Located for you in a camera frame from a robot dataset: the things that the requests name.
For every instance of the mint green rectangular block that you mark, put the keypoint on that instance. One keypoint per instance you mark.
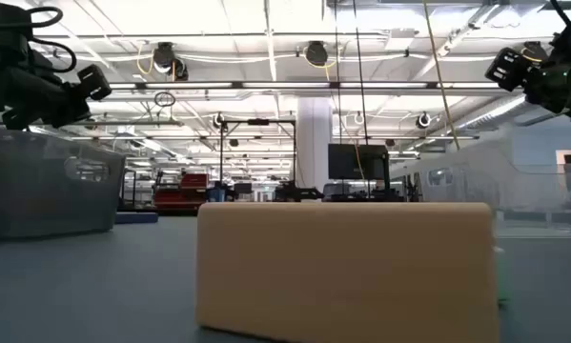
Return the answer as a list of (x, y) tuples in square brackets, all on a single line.
[(500, 276)]

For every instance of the wide orange wooden block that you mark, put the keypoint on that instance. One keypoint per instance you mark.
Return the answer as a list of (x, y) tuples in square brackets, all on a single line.
[(347, 271)]

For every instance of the background black robot arm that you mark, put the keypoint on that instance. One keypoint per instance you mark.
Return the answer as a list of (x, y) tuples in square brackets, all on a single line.
[(294, 193)]

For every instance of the grey horizontal ceiling pipe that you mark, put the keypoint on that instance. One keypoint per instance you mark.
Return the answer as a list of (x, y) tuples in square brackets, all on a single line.
[(123, 123)]

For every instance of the dark grey translucent bin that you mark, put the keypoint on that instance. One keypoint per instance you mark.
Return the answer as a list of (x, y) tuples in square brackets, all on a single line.
[(37, 200)]

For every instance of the clear plastic bin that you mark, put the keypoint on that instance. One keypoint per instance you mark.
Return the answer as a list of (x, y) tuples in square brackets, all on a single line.
[(480, 190)]

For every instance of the red tool cabinet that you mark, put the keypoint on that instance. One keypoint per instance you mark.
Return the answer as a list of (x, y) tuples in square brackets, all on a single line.
[(180, 197)]

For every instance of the blue container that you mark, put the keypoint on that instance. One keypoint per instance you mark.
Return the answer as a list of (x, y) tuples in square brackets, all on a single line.
[(216, 195)]

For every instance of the black monitor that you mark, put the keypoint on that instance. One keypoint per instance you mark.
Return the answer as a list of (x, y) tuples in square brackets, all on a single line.
[(352, 162)]

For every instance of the long ceiling light strip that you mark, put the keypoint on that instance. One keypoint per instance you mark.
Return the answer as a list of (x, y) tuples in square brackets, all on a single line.
[(285, 85)]

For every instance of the silver ventilation duct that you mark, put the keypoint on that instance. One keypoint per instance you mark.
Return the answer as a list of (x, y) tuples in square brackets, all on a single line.
[(495, 112)]

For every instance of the black table frame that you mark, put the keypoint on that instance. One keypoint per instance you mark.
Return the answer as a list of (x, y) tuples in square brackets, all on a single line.
[(180, 210)]

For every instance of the black frame stand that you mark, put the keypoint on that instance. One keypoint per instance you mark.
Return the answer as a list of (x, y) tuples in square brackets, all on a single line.
[(258, 122)]

